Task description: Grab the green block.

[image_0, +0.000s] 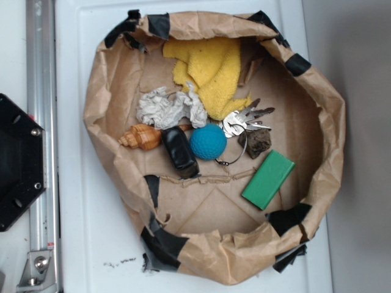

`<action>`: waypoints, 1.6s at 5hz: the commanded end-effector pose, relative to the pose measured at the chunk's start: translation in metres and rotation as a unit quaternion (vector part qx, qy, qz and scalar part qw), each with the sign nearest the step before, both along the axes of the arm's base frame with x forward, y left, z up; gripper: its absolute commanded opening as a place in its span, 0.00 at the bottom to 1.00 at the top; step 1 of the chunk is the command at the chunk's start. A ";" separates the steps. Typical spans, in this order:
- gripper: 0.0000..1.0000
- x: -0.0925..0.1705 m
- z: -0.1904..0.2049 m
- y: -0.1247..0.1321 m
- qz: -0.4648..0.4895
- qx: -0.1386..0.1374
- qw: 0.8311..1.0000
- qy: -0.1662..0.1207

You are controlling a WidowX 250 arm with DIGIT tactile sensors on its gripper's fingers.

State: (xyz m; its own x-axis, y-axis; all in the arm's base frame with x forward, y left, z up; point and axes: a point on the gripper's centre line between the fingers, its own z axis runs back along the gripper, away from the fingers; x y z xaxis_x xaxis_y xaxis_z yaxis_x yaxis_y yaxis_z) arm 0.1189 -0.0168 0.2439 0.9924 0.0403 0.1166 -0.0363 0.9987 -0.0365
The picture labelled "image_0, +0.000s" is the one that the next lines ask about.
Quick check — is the black glossy block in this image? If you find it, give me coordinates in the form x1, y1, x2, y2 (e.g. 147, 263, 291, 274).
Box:
161, 126, 199, 179

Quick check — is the green rectangular block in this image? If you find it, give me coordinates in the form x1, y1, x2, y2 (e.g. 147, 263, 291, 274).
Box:
241, 150, 295, 210

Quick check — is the blue dimpled ball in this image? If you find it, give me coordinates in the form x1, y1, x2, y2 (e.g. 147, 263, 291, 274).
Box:
189, 123, 227, 161

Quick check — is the silver key bunch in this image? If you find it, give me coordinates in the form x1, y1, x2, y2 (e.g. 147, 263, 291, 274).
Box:
217, 99, 275, 138

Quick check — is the crumpled white paper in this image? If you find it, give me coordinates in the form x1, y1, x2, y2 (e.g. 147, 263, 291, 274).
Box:
136, 81, 208, 130

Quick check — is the orange spiral seashell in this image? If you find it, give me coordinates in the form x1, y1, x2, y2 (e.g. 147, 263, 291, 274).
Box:
118, 123, 193, 151

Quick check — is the dark brown rock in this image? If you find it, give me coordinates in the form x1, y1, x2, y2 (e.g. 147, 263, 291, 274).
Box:
238, 129, 271, 159

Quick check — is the yellow terry cloth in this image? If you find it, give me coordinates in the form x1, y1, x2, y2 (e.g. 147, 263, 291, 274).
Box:
163, 37, 252, 121

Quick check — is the brown paper bag bin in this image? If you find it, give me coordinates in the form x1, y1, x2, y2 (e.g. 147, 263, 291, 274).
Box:
84, 10, 346, 285

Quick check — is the wire key ring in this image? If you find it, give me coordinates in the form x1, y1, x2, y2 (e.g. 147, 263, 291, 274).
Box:
214, 127, 249, 167

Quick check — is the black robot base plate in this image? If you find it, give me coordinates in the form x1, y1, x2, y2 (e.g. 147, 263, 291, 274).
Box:
1, 94, 46, 232

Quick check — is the aluminium extrusion rail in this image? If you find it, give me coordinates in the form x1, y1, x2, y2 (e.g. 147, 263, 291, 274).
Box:
26, 1, 60, 251

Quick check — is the metal corner bracket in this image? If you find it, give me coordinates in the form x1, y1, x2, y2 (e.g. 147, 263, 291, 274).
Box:
16, 250, 57, 292

